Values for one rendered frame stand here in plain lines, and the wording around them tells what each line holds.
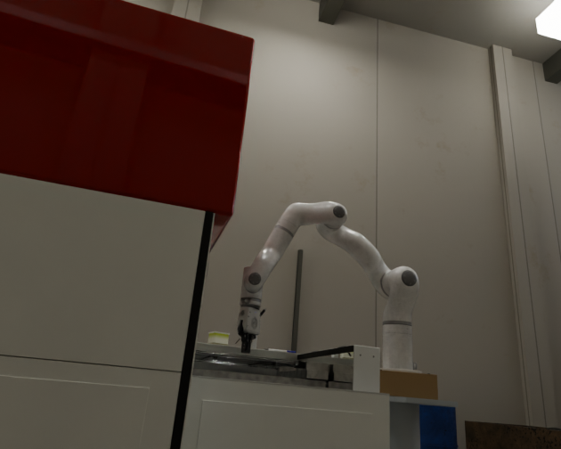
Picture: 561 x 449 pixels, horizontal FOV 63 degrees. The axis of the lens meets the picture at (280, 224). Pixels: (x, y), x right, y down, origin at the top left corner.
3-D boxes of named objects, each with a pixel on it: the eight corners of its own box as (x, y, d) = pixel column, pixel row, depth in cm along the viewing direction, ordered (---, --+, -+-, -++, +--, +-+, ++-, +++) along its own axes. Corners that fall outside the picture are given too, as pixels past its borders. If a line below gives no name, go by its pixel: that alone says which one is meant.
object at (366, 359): (353, 390, 142) (353, 344, 146) (295, 388, 191) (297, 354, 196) (380, 393, 144) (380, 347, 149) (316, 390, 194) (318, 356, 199)
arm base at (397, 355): (412, 374, 193) (411, 330, 199) (429, 373, 175) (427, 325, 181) (369, 371, 192) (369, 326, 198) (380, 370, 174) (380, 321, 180)
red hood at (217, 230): (-95, 155, 101) (-13, -41, 123) (-1, 250, 175) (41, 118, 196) (235, 216, 120) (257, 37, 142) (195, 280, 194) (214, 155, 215)
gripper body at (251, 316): (251, 302, 174) (247, 331, 170) (264, 307, 183) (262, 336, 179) (235, 302, 178) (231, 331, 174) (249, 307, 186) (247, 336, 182)
